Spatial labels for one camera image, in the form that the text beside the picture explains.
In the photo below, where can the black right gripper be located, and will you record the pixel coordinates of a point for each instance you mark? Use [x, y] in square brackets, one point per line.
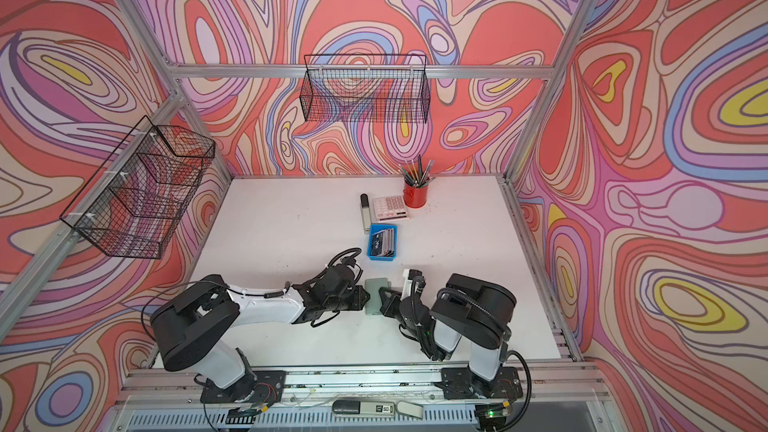
[390, 306]

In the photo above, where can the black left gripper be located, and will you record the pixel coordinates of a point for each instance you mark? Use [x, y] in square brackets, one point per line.
[360, 294]

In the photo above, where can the mint green card holder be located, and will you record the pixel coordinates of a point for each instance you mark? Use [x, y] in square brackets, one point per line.
[373, 287]

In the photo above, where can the blue plastic card tray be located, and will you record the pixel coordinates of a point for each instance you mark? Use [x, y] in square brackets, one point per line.
[375, 228]

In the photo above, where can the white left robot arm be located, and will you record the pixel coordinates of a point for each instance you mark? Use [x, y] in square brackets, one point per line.
[189, 329]

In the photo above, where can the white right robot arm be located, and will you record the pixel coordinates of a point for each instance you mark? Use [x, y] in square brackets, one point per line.
[466, 308]

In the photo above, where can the stack of cards in tray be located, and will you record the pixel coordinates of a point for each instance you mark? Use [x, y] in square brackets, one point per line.
[383, 243]

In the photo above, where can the beige stapler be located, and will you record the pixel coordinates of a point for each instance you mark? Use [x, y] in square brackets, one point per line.
[365, 213]

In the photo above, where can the pink desk calculator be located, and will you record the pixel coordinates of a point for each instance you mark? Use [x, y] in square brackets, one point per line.
[391, 208]

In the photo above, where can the red metal pencil bucket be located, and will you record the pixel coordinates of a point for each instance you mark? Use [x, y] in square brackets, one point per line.
[415, 197]

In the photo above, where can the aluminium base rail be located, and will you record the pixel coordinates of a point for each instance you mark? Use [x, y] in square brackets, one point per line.
[566, 396]

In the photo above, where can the grey handheld device on rail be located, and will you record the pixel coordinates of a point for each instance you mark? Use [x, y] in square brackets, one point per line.
[376, 409]

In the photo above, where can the black wire basket back wall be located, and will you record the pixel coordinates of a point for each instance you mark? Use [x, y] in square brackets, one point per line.
[367, 88]

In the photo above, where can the black wire basket wall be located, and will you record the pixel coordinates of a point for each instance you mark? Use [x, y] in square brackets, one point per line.
[367, 88]
[132, 207]

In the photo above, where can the black wire basket left wall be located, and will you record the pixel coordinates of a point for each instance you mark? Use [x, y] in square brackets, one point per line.
[132, 207]

